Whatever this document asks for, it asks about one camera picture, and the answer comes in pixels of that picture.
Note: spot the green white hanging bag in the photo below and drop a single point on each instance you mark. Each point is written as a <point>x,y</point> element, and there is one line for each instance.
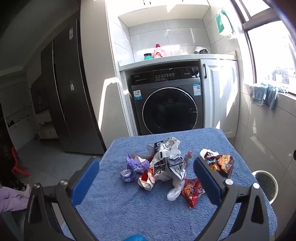
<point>223,22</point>

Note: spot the teal jar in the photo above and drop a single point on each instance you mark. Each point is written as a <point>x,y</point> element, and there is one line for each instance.
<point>147,56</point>

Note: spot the clear grey plastic wrapper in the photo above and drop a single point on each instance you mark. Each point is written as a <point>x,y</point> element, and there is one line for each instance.
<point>141,155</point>

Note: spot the white plastic bag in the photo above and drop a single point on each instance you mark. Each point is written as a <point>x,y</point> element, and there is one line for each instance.
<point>175,191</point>

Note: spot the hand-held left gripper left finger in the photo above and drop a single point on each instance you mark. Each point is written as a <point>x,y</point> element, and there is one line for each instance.
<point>85,179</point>

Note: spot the blue towel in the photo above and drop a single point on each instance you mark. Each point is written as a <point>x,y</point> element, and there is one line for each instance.
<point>129,208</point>

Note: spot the pink detergent bottle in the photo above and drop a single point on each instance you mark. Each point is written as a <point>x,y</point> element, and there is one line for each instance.
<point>159,52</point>

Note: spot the window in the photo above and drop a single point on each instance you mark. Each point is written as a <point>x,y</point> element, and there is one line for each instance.
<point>270,51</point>

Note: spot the blue denim cloth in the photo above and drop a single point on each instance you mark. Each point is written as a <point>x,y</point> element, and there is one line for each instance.
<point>269,92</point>

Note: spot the white cabinet door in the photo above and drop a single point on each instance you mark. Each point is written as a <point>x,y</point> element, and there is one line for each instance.
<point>222,92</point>

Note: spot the red candy wrapper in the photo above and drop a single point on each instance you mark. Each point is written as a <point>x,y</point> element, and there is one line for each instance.
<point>192,191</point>

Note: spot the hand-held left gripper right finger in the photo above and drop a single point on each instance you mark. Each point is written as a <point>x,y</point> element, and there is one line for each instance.
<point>208,183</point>

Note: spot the dark refrigerator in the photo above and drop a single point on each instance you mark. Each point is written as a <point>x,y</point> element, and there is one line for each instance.
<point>69,92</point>

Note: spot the white wall cabinet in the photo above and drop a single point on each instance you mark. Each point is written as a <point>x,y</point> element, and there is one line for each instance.
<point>161,5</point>

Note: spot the white trash bin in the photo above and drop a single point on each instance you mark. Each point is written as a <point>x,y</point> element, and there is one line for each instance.
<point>266,187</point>

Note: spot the brown snack packet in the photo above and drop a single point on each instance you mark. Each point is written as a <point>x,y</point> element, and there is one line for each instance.
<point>220,163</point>

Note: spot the purple wrapper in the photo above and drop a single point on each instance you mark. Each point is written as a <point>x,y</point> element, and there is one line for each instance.
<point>136,166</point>

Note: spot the clear red striped wrapper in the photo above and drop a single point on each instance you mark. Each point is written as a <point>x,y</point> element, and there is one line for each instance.
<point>188,157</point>

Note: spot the white background cabinet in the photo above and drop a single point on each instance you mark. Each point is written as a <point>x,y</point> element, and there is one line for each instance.
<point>19,125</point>

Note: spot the red chair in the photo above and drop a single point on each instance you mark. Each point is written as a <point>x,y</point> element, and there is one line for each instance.
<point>19,165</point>

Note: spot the white countertop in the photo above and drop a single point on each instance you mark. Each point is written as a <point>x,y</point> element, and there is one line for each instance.
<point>175,58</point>

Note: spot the crumpled grey white cloth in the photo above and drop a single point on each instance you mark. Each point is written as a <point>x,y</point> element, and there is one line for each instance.
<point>201,50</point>

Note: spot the white black package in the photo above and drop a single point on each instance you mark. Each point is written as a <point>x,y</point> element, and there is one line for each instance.
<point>165,160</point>

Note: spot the red white wrapper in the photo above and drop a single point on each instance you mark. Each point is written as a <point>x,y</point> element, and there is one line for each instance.
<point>145,180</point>

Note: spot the grey front-load washing machine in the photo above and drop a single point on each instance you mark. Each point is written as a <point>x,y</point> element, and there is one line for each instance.
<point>161,111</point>

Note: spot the white plastic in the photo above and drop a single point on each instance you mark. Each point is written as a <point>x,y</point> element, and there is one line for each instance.
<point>138,159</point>

